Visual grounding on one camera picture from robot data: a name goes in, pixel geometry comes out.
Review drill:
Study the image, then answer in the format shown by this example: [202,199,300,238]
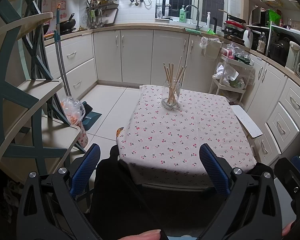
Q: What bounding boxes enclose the utensil drying rack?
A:
[85,0,120,29]

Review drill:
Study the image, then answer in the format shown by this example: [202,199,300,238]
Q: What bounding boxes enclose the right human hand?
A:
[282,221,294,237]

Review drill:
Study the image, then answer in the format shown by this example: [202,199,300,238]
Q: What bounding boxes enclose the left human hand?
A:
[119,229,161,240]

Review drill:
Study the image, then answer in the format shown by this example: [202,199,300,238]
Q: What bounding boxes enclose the white electric kettle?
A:
[243,28,253,49]

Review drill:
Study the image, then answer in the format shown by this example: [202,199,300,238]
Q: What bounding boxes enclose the kitchen faucet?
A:
[184,4,203,30]

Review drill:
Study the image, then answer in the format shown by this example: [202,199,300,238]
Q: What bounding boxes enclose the black wok on stove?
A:
[59,13,76,35]

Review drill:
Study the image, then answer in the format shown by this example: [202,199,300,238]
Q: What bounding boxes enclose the stacked pans and lids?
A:
[219,9,247,44]

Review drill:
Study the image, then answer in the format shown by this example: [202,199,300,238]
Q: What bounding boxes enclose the white thermos pot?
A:
[285,41,300,72]

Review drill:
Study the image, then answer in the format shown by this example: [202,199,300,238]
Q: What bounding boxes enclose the wooden chopstick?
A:
[163,63,175,105]
[167,64,187,106]

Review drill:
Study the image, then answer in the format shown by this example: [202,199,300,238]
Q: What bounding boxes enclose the red patterned trash bin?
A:
[61,96,89,148]

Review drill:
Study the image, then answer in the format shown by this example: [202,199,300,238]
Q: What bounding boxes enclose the cherry pattern tablecloth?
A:
[117,85,256,190]

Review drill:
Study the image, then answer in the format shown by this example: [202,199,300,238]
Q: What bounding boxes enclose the teal and cream shelf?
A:
[0,0,81,183]

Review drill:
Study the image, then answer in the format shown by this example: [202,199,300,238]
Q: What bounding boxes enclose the white rolling storage cart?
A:
[209,42,255,106]

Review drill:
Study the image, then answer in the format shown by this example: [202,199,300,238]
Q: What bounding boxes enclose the white wooden stool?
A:
[231,105,263,139]

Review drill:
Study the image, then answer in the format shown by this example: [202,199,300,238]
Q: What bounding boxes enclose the green dish soap bottle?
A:
[179,5,186,23]

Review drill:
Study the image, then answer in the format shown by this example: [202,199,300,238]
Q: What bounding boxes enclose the hanging beige waste bin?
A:
[199,37,222,61]

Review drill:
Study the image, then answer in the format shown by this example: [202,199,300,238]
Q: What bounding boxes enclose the white spray bottle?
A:
[206,11,211,29]

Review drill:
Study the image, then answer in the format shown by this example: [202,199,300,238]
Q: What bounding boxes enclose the clear glass jar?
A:
[161,78,181,109]

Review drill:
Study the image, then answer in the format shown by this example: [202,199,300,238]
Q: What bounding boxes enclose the microwave oven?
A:
[250,7,270,27]

